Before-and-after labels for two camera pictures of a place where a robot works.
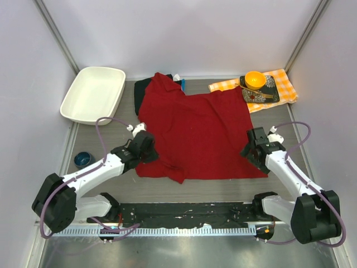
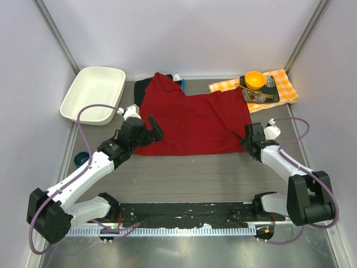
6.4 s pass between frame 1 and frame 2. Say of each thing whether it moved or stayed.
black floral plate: stayed
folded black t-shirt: stayed
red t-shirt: moved
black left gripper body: moved
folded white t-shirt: stayed
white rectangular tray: stayed
